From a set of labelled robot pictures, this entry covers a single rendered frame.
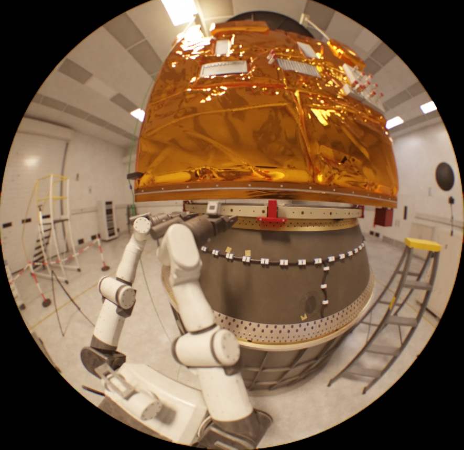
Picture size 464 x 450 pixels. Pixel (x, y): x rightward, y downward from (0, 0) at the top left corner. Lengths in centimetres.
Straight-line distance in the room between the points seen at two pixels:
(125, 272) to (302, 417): 186
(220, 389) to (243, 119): 91
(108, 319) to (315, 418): 183
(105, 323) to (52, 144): 735
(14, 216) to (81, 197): 364
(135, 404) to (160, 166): 86
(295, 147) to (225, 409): 90
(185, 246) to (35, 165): 715
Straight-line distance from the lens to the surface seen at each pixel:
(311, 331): 71
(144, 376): 46
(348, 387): 211
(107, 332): 53
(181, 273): 29
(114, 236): 787
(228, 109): 77
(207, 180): 69
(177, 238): 31
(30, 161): 728
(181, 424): 43
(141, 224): 53
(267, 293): 61
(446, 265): 364
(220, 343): 27
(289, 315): 65
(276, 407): 179
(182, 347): 32
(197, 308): 30
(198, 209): 81
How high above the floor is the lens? 174
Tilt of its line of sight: 8 degrees down
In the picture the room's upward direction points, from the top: straight up
